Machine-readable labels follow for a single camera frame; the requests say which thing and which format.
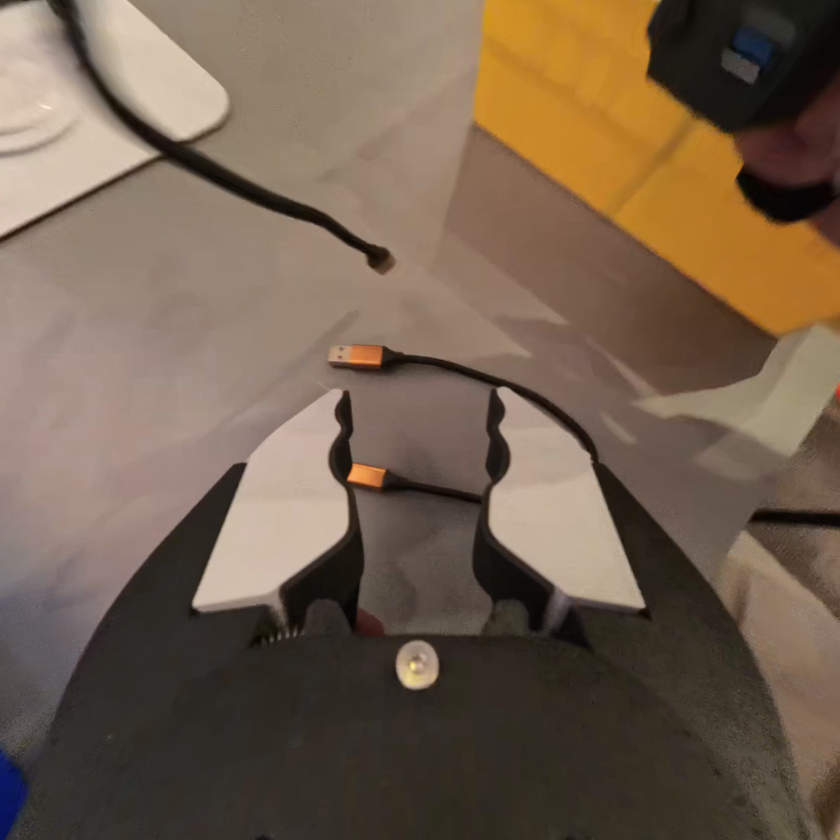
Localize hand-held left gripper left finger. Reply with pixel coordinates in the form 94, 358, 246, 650
190, 388, 365, 634

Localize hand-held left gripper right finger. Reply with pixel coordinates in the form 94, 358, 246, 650
472, 386, 647, 634

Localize black multi-port USB hub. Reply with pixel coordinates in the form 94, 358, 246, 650
646, 0, 840, 135

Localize orange-tipped black USB cable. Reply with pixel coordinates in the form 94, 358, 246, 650
327, 343, 599, 506

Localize black USB hub with cable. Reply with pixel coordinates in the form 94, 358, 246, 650
49, 0, 396, 277

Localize person's right hand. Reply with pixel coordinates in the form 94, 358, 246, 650
740, 85, 840, 193

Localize yellow plastic bin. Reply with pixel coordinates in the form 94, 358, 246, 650
472, 0, 840, 339

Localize person's beige trouser leg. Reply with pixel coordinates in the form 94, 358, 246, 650
715, 525, 840, 840

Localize white and clear board stand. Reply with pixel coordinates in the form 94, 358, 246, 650
0, 0, 231, 240

